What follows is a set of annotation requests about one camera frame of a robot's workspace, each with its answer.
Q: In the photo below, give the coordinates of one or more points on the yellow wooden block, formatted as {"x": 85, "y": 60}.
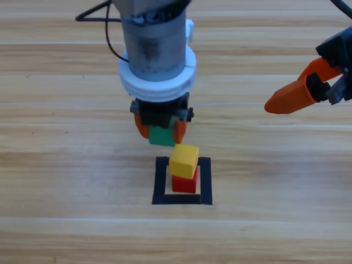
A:
{"x": 182, "y": 162}

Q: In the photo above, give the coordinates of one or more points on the black tape square outline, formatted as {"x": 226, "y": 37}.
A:
{"x": 159, "y": 181}

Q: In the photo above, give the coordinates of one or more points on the red wooden block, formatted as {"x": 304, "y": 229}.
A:
{"x": 182, "y": 185}

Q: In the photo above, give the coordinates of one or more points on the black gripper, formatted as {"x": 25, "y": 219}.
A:
{"x": 341, "y": 49}
{"x": 159, "y": 112}

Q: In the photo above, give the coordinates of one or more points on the green wooden block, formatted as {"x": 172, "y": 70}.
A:
{"x": 162, "y": 137}

